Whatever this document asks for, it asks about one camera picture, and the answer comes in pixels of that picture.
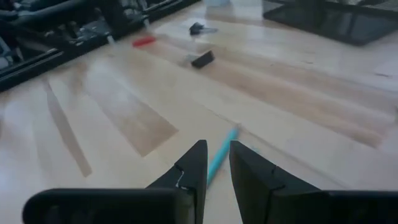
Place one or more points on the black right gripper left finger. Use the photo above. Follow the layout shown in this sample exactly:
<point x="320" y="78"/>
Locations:
<point x="186" y="186"/>

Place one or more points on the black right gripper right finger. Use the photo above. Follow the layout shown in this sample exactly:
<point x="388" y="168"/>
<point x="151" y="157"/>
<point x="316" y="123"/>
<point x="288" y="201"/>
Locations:
<point x="258" y="193"/>

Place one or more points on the teal pencil with yellow bands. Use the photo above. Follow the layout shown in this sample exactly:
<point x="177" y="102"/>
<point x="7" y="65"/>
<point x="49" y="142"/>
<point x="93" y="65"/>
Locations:
<point x="222" y="152"/>

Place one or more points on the small black binder clip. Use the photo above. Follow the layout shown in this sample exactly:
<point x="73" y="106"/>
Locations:
<point x="203" y="59"/>

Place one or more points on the red eraser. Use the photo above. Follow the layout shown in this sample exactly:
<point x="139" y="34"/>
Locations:
<point x="143" y="41"/>

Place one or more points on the black mesh desk organizer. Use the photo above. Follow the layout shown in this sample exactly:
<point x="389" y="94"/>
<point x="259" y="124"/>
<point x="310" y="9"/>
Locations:
<point x="342" y="25"/>

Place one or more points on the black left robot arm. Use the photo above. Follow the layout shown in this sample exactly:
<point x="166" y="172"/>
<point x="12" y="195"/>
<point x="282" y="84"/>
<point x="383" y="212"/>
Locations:
<point x="46" y="12"/>

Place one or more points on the black aluminium rig frame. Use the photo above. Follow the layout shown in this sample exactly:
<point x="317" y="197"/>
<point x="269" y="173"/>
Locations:
<point x="31" y="67"/>

